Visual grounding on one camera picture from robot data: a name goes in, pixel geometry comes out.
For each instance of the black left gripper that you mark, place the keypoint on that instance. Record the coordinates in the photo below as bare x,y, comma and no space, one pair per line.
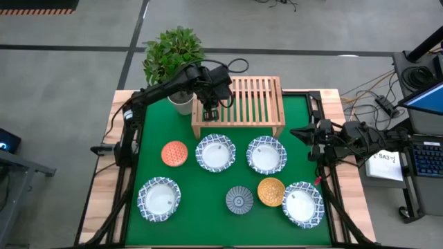
218,84

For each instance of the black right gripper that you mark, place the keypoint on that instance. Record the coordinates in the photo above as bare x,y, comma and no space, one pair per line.
324,134

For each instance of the blue and white patterned plate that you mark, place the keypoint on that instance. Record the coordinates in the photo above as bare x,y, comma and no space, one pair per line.
266,154
215,153
158,199
302,204

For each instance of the red zigzag patterned bowl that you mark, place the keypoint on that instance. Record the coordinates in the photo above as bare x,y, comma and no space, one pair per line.
174,153

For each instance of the yellow bowl with blue band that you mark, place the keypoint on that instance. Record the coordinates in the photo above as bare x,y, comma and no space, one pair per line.
271,192

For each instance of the navy and white patterned bowl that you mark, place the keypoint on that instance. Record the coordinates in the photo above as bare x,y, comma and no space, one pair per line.
239,200

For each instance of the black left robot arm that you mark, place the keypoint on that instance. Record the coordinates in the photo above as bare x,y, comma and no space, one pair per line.
155,90

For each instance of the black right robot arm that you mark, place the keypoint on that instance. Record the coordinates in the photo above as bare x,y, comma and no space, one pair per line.
360,140

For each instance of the wooden slatted shelf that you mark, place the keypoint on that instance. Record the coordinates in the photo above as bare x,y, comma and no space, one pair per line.
242,123

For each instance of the white plant pot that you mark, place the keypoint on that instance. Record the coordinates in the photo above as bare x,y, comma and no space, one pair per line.
181,107

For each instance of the green leafy plant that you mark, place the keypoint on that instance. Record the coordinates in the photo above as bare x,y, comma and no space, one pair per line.
173,52

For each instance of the white labelled paper box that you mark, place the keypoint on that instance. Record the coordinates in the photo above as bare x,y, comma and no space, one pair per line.
384,165

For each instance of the black power strip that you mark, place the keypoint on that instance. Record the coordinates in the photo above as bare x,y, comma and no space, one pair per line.
386,105

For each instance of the green table mat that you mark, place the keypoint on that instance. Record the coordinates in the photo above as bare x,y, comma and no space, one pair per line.
207,221

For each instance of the grey equipment cart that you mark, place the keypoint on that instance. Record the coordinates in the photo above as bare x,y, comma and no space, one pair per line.
422,124

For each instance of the black keyboard with blue keys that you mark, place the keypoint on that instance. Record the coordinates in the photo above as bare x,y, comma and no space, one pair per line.
427,159

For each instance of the open laptop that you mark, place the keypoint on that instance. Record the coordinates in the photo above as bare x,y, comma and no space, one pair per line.
427,100

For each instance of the black pole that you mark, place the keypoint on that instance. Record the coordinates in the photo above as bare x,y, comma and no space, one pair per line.
427,45

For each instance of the grey desk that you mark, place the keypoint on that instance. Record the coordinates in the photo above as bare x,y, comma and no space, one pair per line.
20,166

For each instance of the black mat with hazard stripes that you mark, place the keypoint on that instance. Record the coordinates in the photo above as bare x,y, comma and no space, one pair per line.
38,5

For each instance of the black device with blue light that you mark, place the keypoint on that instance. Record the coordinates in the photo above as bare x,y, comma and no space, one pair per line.
7,141

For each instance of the black aluminium table frame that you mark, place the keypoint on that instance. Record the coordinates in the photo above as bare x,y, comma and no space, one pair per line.
301,92

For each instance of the black clamp bracket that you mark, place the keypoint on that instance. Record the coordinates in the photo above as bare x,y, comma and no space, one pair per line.
102,149

